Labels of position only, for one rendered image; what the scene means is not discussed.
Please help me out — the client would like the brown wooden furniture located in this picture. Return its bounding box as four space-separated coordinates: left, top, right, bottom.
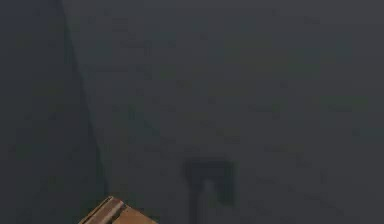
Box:
77 195 160 224

